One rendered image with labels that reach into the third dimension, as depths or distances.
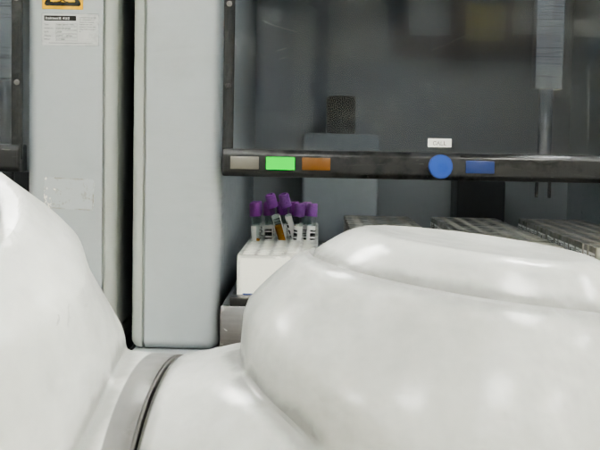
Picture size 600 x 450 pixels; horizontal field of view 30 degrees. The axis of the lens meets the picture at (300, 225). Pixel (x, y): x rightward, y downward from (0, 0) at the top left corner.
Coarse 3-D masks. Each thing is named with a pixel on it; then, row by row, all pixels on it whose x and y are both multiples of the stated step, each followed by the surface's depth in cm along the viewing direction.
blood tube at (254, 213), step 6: (252, 204) 160; (258, 204) 160; (252, 210) 160; (258, 210) 160; (252, 216) 160; (258, 216) 160; (252, 222) 160; (258, 222) 160; (252, 228) 160; (258, 228) 160; (252, 234) 160; (258, 234) 160; (258, 240) 160
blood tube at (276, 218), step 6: (270, 198) 160; (276, 198) 160; (270, 204) 160; (276, 204) 160; (270, 210) 161; (276, 210) 160; (276, 216) 161; (276, 222) 161; (276, 228) 161; (282, 228) 162; (276, 234) 162; (282, 234) 162
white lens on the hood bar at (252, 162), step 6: (234, 156) 140; (240, 156) 140; (246, 156) 140; (252, 156) 140; (258, 156) 140; (234, 162) 140; (240, 162) 140; (246, 162) 140; (252, 162) 140; (258, 162) 140; (234, 168) 140; (240, 168) 140; (246, 168) 140; (252, 168) 140; (258, 168) 140
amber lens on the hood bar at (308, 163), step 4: (304, 160) 140; (308, 160) 140; (312, 160) 140; (316, 160) 140; (320, 160) 140; (324, 160) 140; (328, 160) 140; (304, 164) 140; (308, 164) 140; (312, 164) 140; (316, 164) 140; (320, 164) 140; (324, 164) 140; (328, 164) 140; (304, 168) 140; (308, 168) 140; (312, 168) 140; (316, 168) 140; (320, 168) 140; (324, 168) 140; (328, 168) 140
